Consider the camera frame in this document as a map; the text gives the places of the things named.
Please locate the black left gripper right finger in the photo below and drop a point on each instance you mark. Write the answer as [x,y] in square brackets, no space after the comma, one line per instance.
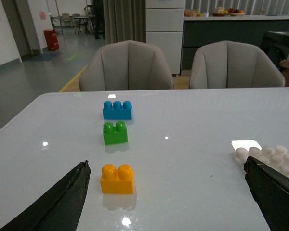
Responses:
[270,189]

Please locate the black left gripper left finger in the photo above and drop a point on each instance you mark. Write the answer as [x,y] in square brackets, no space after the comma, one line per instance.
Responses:
[58,209]

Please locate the white studded base plate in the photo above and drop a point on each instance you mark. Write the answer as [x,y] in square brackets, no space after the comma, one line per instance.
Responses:
[276,158]

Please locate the yellow toy block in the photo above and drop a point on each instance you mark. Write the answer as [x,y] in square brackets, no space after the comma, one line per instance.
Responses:
[117,180]

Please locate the green toy block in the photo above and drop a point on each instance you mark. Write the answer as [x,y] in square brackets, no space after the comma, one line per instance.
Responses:
[115,133]

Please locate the blue toy block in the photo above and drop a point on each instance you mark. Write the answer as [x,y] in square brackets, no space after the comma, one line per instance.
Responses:
[117,110]

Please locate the right beige chair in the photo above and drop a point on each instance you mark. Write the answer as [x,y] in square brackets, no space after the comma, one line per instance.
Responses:
[228,64]

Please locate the beige chair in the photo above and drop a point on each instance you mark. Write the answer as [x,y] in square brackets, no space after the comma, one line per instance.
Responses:
[127,65]
[228,64]

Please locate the black appliance box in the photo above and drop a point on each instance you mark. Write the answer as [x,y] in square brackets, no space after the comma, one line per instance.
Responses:
[276,45]

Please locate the left beige chair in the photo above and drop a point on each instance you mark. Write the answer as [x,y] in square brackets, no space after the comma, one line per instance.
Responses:
[127,65]

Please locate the red bin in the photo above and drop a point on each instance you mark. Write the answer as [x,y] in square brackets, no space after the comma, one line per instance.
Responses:
[51,39]

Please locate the dark counter cabinet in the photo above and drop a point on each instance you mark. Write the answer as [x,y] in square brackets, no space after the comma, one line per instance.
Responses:
[201,31]

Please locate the fruit bowl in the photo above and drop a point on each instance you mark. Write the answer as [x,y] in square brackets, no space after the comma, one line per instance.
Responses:
[236,12]

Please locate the beige curtain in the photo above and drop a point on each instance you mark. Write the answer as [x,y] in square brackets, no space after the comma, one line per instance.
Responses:
[124,20]

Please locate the person in black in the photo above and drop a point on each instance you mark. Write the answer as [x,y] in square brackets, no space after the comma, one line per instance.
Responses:
[98,11]

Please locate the white cabinet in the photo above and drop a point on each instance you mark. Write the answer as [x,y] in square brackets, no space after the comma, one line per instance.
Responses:
[164,28]

